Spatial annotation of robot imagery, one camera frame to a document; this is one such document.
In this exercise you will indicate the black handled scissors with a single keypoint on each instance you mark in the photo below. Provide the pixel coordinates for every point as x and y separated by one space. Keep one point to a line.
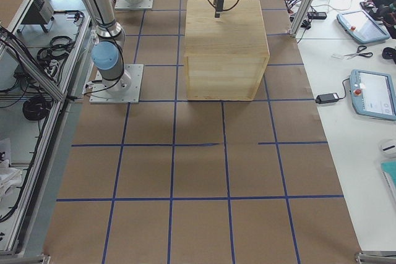
359 52

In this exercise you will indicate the teach pendant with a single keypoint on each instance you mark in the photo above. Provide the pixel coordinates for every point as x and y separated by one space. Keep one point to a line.
372 94
362 27

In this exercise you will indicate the aluminium frame rail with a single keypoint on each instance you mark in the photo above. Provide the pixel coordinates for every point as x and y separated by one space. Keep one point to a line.
41 41

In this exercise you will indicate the black power brick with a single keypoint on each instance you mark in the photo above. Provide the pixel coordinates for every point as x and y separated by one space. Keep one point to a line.
327 98

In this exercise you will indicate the light wooden drawer cabinet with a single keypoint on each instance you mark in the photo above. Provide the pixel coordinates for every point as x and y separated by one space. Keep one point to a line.
224 58

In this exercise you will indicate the upper teach pendant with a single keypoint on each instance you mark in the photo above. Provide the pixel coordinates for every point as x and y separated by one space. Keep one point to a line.
362 27

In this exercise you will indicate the lower teach pendant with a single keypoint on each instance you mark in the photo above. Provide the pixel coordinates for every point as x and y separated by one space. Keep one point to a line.
372 94

